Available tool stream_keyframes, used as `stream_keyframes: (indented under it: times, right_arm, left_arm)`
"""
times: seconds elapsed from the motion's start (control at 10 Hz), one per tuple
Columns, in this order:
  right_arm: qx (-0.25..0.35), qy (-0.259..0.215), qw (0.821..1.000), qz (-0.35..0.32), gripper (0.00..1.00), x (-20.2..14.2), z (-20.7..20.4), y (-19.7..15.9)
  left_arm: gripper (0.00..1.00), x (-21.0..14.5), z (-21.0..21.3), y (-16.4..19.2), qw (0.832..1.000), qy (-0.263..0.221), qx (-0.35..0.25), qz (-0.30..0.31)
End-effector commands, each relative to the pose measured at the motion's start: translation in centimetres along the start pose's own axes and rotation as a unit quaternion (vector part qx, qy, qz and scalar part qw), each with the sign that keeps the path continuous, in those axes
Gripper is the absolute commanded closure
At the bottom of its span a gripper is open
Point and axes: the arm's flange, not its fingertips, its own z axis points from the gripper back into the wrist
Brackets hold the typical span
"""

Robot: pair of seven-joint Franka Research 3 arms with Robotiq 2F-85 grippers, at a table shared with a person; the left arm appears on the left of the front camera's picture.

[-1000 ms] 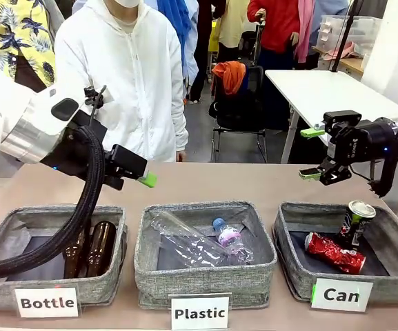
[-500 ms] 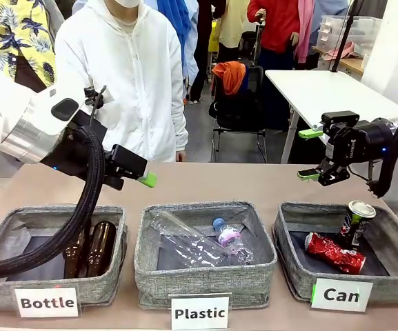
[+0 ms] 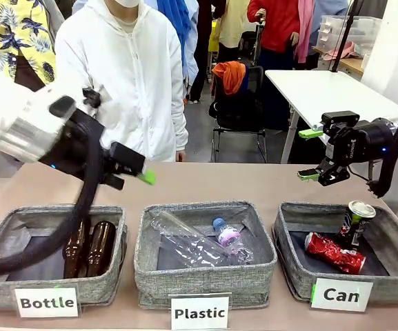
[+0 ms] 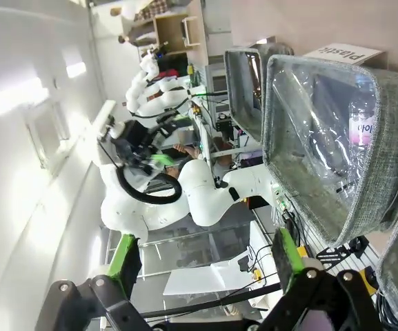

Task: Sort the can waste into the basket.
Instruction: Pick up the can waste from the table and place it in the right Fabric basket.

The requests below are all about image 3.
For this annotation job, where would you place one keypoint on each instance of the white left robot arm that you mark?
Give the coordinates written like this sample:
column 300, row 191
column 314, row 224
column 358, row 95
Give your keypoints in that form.
column 12, row 113

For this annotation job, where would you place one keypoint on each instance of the large clear plastic bottle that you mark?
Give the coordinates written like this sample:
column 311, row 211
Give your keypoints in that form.
column 185, row 241

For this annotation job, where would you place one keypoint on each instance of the orange cloth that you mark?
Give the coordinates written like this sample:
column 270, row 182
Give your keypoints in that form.
column 231, row 76

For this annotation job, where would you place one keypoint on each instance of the black slanted pole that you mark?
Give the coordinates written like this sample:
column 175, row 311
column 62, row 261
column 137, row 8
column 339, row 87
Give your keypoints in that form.
column 345, row 38

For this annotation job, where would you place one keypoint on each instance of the grey fabric basket can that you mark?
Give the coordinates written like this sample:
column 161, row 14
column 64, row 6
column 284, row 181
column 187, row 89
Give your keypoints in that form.
column 391, row 286

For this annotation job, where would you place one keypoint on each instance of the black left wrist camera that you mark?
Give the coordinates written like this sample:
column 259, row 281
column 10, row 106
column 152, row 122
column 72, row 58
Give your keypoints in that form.
column 91, row 97

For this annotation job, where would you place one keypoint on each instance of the person in yellow floral shirt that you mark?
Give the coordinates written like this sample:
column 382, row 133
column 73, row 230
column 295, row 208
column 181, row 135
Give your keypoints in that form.
column 12, row 31

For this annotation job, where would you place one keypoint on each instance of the person in white hoodie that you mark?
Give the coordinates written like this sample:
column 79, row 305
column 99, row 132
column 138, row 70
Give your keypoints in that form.
column 133, row 69

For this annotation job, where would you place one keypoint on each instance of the black office chair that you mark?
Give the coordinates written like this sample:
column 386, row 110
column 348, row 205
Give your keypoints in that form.
column 240, row 113

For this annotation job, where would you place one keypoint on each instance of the person in cream shirt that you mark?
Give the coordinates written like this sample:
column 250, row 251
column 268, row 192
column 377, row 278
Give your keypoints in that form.
column 233, row 24

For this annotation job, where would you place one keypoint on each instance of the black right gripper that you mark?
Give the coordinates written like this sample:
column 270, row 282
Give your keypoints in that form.
column 364, row 139

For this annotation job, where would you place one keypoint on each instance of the white Can label sign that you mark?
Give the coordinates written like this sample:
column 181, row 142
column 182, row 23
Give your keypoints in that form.
column 341, row 294

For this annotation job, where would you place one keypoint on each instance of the person left forearm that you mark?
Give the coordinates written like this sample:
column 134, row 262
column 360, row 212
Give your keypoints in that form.
column 181, row 131

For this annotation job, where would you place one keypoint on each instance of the small blue-capped plastic bottle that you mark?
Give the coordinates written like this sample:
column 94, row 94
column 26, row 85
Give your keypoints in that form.
column 229, row 238

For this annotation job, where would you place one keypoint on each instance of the clear plastic storage boxes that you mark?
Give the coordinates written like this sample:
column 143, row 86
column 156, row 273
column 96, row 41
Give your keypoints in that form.
column 360, row 31

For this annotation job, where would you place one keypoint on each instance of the person in blue garment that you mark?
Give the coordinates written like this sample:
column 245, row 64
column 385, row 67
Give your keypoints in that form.
column 181, row 41

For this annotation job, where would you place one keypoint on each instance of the wooden desk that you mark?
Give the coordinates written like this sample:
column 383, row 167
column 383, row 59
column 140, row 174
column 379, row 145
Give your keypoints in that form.
column 352, row 65

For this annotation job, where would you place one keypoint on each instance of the white Plastic label sign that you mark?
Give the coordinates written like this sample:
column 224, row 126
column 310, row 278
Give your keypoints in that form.
column 199, row 313

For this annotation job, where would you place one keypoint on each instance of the dark blue drink can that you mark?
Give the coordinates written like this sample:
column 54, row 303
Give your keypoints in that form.
column 355, row 224

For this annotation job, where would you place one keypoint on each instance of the person in red jacket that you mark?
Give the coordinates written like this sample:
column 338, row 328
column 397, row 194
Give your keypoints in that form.
column 278, row 24

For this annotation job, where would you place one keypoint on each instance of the brown glass bottle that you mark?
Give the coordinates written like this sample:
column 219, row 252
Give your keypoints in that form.
column 74, row 251
column 101, row 248

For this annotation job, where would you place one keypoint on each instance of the white face mask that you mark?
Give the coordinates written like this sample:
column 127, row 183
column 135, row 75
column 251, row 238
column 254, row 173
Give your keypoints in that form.
column 128, row 2

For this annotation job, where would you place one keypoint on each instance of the crushed red soda can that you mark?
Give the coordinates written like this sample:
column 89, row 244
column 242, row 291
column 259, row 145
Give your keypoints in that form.
column 336, row 253

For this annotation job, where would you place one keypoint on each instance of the person left hand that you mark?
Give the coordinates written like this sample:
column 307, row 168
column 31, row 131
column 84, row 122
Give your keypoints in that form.
column 181, row 156

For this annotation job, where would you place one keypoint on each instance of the white Bottle label sign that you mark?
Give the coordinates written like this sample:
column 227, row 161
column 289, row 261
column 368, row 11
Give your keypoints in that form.
column 47, row 302

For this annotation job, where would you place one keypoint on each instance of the grey fabric basket plastic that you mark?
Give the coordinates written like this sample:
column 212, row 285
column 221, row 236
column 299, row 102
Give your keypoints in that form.
column 202, row 284

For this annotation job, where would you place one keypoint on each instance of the white side table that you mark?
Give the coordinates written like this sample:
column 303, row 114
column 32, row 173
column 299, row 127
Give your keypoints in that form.
column 309, row 89

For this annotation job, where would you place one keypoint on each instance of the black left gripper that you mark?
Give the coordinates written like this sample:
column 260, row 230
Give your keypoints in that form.
column 78, row 145

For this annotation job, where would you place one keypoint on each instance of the pink hanging cloth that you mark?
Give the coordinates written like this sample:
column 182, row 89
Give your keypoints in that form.
column 305, row 31

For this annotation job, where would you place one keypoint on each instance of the pink cloth on desk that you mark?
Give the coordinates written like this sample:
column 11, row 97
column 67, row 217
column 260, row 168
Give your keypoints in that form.
column 343, row 51

